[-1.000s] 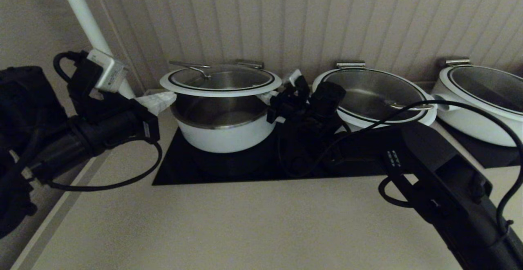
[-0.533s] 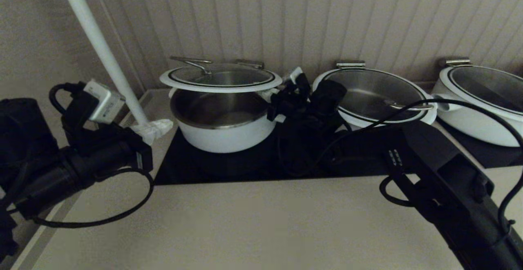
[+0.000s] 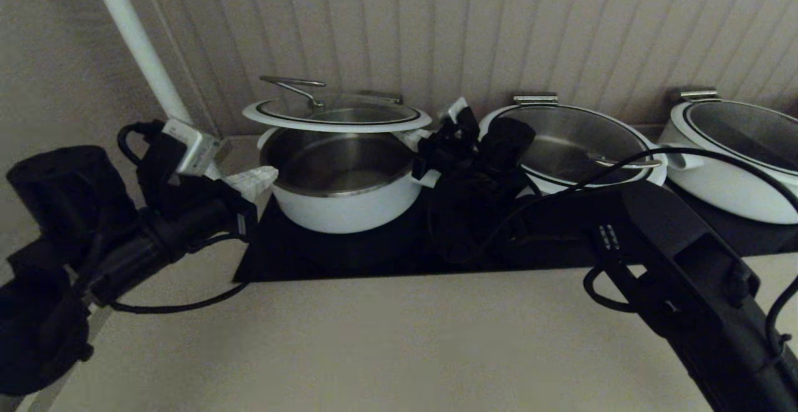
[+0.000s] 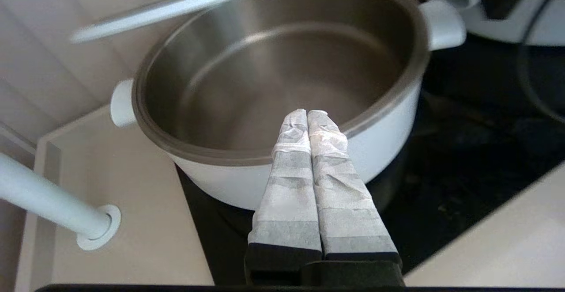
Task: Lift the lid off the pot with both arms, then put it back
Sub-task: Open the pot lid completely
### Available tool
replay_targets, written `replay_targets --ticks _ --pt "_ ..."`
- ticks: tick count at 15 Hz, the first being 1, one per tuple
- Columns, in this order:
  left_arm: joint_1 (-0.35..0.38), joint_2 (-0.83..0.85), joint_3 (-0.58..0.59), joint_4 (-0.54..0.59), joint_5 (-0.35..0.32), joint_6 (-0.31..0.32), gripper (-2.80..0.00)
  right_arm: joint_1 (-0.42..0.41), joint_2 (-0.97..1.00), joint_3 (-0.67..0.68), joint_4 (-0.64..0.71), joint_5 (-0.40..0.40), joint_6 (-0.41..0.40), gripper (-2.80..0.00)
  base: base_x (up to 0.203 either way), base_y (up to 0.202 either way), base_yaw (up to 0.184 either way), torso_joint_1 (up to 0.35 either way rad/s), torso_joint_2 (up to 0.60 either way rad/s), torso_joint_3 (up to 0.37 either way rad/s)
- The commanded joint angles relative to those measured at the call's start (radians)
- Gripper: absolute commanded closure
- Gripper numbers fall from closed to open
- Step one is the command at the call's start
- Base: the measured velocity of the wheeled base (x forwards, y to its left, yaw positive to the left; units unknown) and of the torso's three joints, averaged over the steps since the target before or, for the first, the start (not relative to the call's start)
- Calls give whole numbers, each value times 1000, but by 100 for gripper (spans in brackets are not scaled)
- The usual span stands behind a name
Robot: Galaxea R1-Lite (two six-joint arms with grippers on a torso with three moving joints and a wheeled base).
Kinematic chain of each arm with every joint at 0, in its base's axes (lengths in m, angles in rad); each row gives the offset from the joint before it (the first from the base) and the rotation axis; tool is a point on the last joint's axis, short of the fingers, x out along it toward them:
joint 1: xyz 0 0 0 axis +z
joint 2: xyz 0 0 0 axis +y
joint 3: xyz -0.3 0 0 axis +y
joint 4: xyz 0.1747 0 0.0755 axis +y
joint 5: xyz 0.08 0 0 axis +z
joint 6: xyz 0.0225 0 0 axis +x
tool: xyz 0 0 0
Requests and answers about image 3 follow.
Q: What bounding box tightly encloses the glass lid with metal handle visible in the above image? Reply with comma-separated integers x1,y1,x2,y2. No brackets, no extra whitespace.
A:
242,75,433,133
480,105,666,188
668,100,798,187

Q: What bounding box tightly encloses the white round pot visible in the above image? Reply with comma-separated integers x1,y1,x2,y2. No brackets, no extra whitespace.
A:
527,175,587,198
658,122,798,224
259,127,440,234

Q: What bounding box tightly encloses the wide black glass cooktop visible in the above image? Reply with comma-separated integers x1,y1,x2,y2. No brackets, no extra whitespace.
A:
233,155,624,284

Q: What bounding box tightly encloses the white metal pole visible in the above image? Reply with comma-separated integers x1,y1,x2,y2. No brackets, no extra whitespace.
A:
84,0,194,126

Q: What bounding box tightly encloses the narrow black glass cooktop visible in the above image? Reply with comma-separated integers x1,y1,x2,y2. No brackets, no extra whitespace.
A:
676,181,798,257

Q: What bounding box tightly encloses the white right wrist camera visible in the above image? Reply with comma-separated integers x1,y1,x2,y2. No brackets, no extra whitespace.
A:
440,97,469,123

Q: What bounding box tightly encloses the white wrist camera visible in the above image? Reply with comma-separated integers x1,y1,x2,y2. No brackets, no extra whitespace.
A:
163,119,222,177
440,97,469,123

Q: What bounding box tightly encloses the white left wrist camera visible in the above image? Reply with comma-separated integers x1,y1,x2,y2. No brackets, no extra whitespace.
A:
163,119,222,177

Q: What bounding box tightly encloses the black left camera cable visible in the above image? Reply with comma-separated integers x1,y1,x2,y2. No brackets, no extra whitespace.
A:
109,122,250,314

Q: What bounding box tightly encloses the short black cable loop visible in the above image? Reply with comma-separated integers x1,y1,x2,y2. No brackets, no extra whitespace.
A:
583,262,633,313

